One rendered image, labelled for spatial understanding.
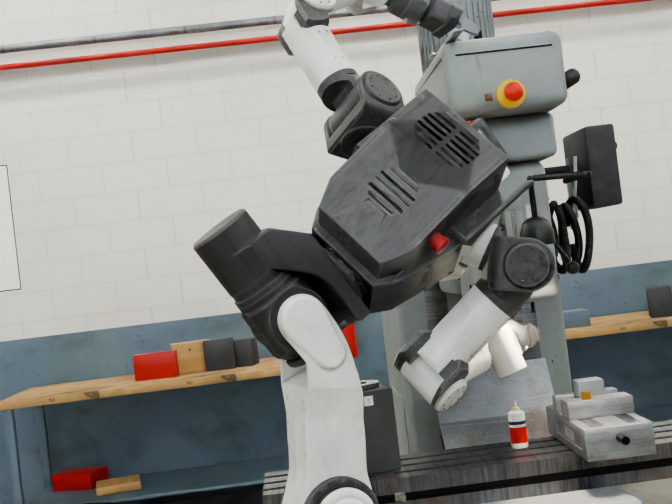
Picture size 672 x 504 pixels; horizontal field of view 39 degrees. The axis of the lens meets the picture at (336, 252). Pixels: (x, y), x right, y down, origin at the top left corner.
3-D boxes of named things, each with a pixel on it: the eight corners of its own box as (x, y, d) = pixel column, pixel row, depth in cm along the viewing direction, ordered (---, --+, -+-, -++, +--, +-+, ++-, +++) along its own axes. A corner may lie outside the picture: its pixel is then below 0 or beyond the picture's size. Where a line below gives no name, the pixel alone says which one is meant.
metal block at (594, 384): (606, 404, 218) (603, 379, 218) (580, 407, 218) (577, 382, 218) (600, 401, 223) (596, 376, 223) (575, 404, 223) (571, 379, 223)
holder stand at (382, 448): (402, 468, 215) (391, 381, 215) (308, 485, 210) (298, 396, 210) (386, 459, 227) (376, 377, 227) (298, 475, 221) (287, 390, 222)
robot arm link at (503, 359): (514, 314, 205) (507, 318, 194) (536, 359, 204) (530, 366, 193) (468, 335, 209) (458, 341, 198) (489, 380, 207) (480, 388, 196)
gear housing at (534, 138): (560, 154, 209) (555, 110, 209) (452, 167, 208) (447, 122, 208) (523, 170, 242) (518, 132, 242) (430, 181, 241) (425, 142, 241)
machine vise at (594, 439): (657, 454, 200) (651, 402, 200) (587, 462, 200) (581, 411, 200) (608, 425, 235) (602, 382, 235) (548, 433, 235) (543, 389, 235)
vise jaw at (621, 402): (635, 412, 212) (632, 394, 212) (569, 420, 212) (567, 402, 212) (626, 408, 218) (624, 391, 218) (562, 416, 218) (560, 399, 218)
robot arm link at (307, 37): (258, 26, 199) (306, 107, 191) (280, -20, 189) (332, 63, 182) (301, 23, 206) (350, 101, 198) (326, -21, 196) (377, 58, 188)
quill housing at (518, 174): (565, 298, 212) (548, 157, 212) (475, 309, 211) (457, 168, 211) (542, 296, 231) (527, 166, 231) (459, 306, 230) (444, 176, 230)
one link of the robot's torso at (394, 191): (414, 299, 148) (559, 166, 160) (269, 164, 159) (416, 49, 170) (399, 362, 175) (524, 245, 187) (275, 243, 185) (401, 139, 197)
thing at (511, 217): (531, 290, 207) (520, 195, 208) (514, 292, 207) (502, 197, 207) (527, 289, 211) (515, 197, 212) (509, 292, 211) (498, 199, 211)
